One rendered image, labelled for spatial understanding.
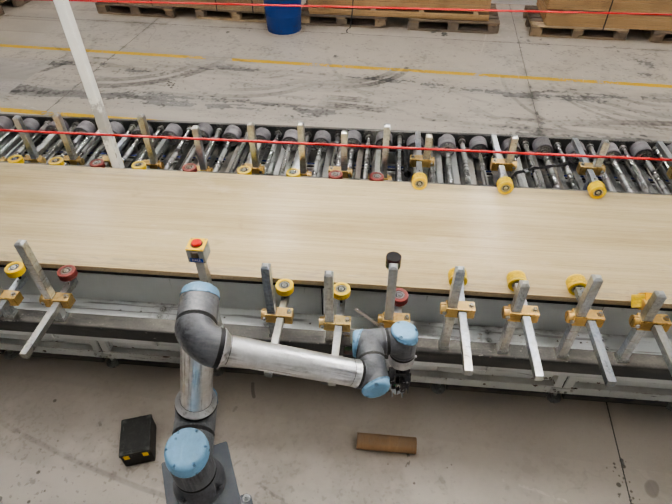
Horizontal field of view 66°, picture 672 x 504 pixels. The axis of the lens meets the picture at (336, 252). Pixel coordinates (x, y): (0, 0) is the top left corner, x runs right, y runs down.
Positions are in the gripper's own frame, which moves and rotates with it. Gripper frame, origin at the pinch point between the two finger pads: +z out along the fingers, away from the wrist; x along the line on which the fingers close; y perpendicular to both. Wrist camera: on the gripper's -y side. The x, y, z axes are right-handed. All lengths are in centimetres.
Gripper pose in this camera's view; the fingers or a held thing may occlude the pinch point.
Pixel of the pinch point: (396, 390)
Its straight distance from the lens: 204.3
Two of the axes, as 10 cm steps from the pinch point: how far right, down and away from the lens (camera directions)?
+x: 9.9, 0.7, -0.8
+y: -1.1, 6.4, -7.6
